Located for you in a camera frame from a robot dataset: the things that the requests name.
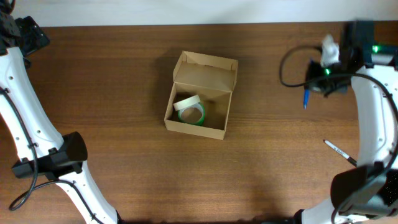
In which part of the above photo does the blue pen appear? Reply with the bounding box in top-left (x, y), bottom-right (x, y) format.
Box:
top-left (303, 58), bottom-right (313, 110)

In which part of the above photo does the green tape roll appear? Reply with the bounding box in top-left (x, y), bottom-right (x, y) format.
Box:
top-left (177, 103), bottom-right (205, 126)

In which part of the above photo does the brown cardboard box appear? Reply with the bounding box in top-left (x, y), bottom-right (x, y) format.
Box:
top-left (164, 51), bottom-right (238, 140)

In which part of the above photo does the beige masking tape roll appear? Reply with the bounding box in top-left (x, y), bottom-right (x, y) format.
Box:
top-left (173, 95), bottom-right (201, 111)

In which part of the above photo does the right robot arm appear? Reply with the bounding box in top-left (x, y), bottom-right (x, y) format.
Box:
top-left (291, 21), bottom-right (397, 223)

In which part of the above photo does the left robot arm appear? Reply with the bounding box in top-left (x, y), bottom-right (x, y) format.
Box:
top-left (1, 1), bottom-right (122, 223)

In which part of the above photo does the black and white marker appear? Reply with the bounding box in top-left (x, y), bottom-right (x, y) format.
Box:
top-left (323, 139), bottom-right (357, 167)

